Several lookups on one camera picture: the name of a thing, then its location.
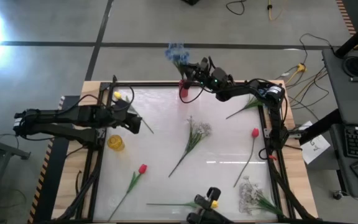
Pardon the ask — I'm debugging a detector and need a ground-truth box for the black diagonal beam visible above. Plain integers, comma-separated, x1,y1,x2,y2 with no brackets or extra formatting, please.
298,108,343,146
334,14,358,59

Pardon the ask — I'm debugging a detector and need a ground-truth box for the red glass vase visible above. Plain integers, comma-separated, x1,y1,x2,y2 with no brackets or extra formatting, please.
178,79,190,99

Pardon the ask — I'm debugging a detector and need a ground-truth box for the grey metal stand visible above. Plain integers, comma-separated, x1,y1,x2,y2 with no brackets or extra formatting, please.
0,135,31,160

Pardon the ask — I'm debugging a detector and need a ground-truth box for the blue artificial flower bunch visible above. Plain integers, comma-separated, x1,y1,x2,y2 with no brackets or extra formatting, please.
165,42,191,78

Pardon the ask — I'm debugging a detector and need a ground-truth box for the black clamp tool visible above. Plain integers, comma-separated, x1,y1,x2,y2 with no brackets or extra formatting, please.
186,186,234,224

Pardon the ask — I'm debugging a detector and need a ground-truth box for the black aluminium table frame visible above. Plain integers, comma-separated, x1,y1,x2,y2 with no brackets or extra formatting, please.
54,74,318,224

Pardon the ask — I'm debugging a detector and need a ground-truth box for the white paper sheet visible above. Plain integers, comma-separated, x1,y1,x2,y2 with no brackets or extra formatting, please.
298,120,331,165

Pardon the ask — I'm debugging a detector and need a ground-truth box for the yellow glass vase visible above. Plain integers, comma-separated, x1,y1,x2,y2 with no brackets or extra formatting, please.
107,134,126,152

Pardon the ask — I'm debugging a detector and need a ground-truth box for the grey desk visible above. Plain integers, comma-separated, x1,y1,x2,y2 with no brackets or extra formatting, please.
321,48,358,200

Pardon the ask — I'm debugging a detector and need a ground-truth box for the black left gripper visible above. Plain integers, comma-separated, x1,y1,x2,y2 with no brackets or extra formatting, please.
103,101,142,135

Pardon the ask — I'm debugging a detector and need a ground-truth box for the white artificial flower bunch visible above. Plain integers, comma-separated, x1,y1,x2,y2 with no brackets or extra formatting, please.
238,175,284,217
168,115,213,179

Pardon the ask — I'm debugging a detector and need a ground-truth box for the green-stemmed artificial flower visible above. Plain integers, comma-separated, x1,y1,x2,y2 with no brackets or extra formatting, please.
225,95,264,120

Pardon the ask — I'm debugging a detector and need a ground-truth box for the yellow plug with cable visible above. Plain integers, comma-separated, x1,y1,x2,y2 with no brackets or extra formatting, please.
286,63,307,85

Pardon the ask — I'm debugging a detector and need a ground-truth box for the black hazard-striped platform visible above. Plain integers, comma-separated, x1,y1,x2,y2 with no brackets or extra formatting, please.
28,95,80,224

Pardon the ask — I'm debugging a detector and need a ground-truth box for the yellow floor cable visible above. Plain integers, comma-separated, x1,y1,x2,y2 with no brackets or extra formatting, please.
267,0,284,22

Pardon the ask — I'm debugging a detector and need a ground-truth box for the red artificial tulip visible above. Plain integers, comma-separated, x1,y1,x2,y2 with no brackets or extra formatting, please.
233,128,260,188
108,164,148,222

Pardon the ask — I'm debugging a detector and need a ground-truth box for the black floor cable loop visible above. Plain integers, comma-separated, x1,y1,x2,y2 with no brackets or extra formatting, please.
225,0,247,16

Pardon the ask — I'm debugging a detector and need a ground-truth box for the coiled black cable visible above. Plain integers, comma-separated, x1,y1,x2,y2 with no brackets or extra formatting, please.
342,54,358,77

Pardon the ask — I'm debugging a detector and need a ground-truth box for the long black floor cable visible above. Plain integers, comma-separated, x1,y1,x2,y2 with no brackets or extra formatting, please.
299,32,336,65

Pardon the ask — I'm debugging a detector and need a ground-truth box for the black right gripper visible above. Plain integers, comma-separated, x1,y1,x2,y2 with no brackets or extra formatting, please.
183,57,237,94

